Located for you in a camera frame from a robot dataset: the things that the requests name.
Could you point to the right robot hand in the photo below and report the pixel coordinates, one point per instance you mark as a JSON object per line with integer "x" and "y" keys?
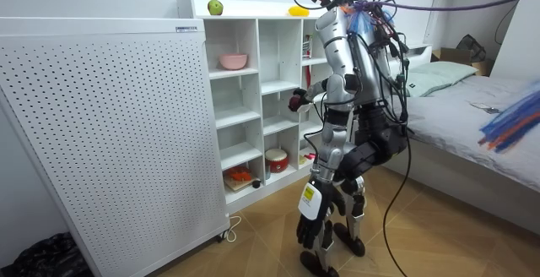
{"x": 301, "y": 99}

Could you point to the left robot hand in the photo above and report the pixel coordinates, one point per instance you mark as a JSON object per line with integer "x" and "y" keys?
{"x": 310, "y": 199}

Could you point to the red soft toy fruit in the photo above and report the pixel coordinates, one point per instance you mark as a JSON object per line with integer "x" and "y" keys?
{"x": 293, "y": 104}

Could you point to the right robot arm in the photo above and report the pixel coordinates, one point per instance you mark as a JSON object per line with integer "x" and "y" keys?
{"x": 317, "y": 90}

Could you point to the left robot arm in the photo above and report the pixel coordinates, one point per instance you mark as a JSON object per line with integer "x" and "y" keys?
{"x": 337, "y": 49}

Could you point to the pink and yellow small toy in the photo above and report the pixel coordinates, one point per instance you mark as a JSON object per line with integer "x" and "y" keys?
{"x": 308, "y": 157}

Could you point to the white shelf unit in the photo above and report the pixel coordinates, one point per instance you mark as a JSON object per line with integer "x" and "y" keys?
{"x": 253, "y": 99}

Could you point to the red pot with white lid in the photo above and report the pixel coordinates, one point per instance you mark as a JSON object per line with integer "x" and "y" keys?
{"x": 277, "y": 160}

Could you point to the upright books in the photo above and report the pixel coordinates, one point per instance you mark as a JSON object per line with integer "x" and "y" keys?
{"x": 307, "y": 47}

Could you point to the small black round object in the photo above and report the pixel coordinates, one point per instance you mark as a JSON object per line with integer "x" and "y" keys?
{"x": 256, "y": 183}

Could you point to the robot legs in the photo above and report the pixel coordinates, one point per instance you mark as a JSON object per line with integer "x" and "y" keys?
{"x": 358, "y": 159}

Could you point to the robot body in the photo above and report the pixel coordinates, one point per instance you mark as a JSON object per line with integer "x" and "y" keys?
{"x": 358, "y": 63}

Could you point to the wooden board with orange toy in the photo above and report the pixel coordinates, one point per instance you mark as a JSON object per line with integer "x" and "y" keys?
{"x": 238, "y": 176}

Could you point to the pink bowl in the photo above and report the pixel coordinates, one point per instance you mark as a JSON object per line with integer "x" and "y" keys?
{"x": 233, "y": 61}

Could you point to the yellow soft toy fruit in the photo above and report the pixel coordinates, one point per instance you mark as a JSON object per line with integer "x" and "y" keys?
{"x": 298, "y": 11}

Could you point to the green apple soft toy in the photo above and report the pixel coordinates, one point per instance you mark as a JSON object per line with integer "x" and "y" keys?
{"x": 215, "y": 7}

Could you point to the pale green pillow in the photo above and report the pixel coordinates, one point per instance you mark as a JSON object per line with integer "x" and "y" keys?
{"x": 439, "y": 76}

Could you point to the grey bed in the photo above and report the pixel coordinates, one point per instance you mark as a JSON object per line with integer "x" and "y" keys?
{"x": 460, "y": 129}

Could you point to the cardboard box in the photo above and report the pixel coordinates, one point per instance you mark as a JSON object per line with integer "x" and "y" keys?
{"x": 460, "y": 59}

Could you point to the small metal object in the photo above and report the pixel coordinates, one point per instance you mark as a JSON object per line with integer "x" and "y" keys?
{"x": 485, "y": 108}

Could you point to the white perforated cabinet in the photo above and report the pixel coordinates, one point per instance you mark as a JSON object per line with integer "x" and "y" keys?
{"x": 118, "y": 142}

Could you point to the black plastic bag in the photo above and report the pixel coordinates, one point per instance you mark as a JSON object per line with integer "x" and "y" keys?
{"x": 46, "y": 258}

